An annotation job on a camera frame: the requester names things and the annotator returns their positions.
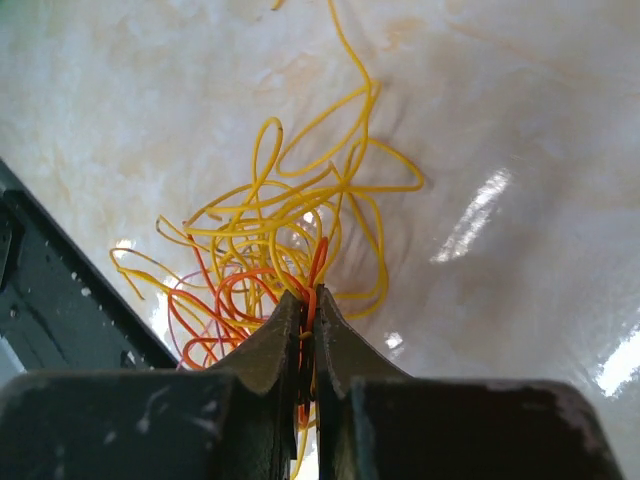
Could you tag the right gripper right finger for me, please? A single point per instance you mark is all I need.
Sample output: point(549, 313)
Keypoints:
point(342, 354)

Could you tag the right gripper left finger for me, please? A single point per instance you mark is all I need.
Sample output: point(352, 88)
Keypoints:
point(270, 354)

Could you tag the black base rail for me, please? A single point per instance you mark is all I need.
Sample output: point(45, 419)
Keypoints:
point(57, 310)

